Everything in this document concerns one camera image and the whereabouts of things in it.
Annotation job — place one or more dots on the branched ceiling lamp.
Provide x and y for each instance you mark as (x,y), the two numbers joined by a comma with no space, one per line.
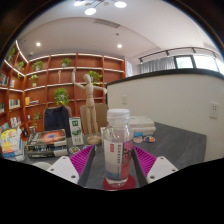
(90,11)

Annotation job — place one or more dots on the wooden artist mannequin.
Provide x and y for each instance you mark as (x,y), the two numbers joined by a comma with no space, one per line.
(89,100)

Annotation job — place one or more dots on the grey curtain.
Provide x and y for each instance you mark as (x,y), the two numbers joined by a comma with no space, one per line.
(156,65)

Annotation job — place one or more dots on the white wall switch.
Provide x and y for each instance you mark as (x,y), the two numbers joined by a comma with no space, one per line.
(124,99)

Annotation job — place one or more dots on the small colourful stickers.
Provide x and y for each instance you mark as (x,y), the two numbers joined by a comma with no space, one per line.
(149,139)

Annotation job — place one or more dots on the tan chair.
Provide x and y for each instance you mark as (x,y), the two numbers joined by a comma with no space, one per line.
(101,116)

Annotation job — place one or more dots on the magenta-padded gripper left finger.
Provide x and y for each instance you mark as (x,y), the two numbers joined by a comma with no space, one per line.
(63,166)

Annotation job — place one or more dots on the white wall socket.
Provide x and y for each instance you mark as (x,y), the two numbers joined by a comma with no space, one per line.
(213,110)

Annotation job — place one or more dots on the window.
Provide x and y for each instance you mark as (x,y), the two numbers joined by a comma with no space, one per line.
(203,61)

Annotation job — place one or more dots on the clear plastic drink bottle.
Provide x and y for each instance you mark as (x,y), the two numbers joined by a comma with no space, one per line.
(117,153)

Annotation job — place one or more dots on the green white drink carton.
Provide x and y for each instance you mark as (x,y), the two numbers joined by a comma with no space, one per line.
(76,131)

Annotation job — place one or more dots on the black curtain rail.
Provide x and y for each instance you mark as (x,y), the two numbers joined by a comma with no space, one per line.
(166,52)

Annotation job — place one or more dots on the colourful book stack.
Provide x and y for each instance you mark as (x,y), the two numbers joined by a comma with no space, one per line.
(10,143)

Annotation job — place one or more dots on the chair with dark jacket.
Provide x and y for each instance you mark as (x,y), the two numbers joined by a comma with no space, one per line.
(56,120)

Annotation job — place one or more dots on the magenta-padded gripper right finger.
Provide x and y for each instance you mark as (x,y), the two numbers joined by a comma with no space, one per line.
(160,166)

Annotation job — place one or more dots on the wooden shelf unit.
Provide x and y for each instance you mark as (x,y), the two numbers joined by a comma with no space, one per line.
(43,83)

